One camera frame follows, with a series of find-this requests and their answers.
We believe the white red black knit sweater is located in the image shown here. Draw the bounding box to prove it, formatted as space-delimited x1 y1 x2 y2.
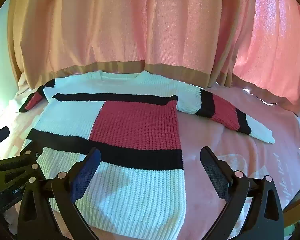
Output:
20 70 275 239

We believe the pink patterned bed blanket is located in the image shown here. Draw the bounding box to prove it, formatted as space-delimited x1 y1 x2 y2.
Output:
0 86 300 239

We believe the pink curtain with tan hem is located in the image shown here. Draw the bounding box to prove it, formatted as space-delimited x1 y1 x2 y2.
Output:
8 0 300 114

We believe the wooden bed frame edge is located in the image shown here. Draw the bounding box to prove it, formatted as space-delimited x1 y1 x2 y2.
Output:
283 190 300 228

